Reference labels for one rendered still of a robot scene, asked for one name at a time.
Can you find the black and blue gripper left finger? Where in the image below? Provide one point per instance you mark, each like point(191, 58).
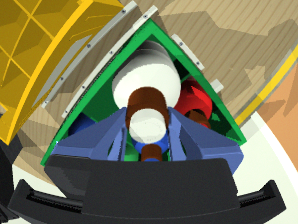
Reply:
point(95, 140)

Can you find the green crate with dividers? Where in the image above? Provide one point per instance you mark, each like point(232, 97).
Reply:
point(103, 105)

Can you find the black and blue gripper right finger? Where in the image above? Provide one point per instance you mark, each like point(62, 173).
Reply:
point(199, 142)

